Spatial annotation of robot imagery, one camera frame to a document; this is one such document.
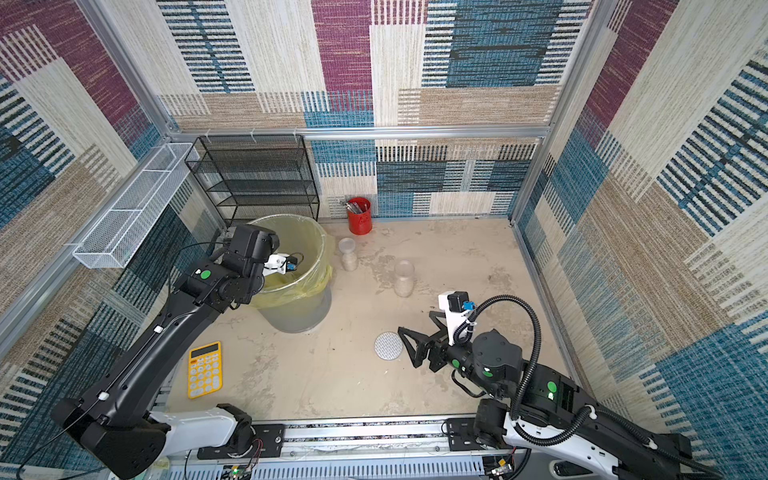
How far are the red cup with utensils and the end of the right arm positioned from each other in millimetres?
594

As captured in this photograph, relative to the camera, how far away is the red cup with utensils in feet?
3.44

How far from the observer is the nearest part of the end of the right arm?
1.76ft
